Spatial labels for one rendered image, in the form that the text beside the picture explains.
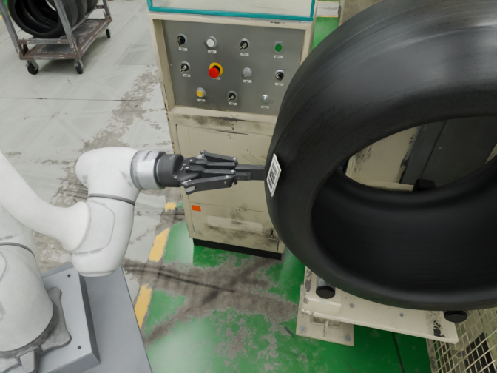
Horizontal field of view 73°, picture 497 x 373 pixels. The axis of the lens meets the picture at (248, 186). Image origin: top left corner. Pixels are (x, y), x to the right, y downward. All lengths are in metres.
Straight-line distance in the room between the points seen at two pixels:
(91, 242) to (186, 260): 1.28
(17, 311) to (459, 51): 0.93
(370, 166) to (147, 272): 1.38
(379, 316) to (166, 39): 1.12
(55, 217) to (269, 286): 1.33
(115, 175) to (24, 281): 0.32
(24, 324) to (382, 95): 0.87
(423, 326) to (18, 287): 0.93
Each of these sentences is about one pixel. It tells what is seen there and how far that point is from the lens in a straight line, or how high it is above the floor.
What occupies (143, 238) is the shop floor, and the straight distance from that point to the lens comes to 2.14.
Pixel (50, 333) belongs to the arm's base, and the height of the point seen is 0.76.
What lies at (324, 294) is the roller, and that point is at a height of 0.90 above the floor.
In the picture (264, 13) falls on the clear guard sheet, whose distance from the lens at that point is 1.20.
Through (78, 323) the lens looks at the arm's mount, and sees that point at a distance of 1.07.
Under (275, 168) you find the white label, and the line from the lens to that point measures 0.54.
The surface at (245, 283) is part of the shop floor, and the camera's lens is 1.88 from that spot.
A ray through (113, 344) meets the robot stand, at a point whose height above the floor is 0.65.
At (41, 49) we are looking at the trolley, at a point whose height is 0.21.
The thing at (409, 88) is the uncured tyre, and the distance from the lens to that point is 0.46.
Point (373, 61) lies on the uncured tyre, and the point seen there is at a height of 1.43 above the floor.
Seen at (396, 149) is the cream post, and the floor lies 1.06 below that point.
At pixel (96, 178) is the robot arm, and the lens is 0.80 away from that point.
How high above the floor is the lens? 1.60
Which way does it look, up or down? 43 degrees down
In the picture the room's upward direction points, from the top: straight up
